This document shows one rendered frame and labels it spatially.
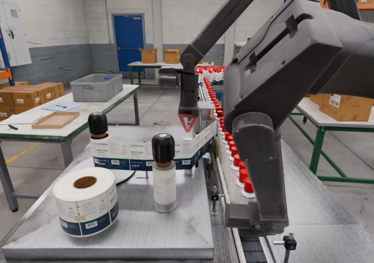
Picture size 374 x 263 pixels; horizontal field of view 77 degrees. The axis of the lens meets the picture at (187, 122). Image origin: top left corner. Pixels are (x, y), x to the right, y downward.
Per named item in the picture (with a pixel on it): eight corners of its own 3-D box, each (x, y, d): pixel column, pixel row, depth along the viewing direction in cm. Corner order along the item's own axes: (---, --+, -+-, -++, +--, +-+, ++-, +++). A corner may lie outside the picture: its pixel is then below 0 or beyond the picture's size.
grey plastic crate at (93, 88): (94, 89, 320) (92, 73, 313) (123, 90, 319) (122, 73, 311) (72, 102, 264) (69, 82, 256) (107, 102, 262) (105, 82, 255)
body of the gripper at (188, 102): (178, 114, 75) (178, 91, 73) (179, 105, 85) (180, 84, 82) (198, 115, 75) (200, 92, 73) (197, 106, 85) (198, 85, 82)
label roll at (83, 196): (113, 234, 79) (108, 199, 74) (50, 239, 77) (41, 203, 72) (122, 196, 98) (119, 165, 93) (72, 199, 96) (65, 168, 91)
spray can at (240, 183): (231, 215, 88) (235, 167, 81) (245, 215, 88) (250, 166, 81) (234, 226, 83) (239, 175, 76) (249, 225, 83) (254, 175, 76)
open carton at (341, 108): (307, 109, 245) (314, 72, 232) (356, 109, 245) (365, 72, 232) (327, 122, 209) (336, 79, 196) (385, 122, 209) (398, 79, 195)
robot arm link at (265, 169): (283, 121, 21) (269, 47, 27) (219, 129, 23) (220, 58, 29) (291, 238, 52) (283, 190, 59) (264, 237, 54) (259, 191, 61)
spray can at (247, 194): (235, 226, 83) (239, 175, 76) (250, 225, 83) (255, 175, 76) (239, 238, 78) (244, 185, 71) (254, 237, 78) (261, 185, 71)
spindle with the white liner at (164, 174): (155, 197, 97) (151, 130, 87) (177, 197, 97) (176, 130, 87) (152, 213, 89) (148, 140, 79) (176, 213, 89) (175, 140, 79)
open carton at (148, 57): (138, 63, 621) (138, 48, 608) (144, 62, 665) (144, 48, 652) (153, 64, 615) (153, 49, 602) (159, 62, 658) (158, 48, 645)
